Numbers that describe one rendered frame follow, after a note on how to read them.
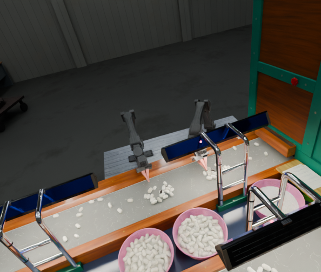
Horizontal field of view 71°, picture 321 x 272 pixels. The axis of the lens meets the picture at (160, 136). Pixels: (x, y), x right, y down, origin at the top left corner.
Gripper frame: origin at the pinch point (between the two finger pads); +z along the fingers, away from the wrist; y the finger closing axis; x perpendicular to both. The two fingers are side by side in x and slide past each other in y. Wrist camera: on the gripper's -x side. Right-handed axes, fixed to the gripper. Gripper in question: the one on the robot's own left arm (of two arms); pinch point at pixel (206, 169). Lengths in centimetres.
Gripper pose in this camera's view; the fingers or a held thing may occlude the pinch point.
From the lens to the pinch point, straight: 141.5
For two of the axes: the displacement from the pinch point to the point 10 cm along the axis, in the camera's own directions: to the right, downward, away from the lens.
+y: 9.3, -3.3, 1.7
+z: 3.6, 9.0, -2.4
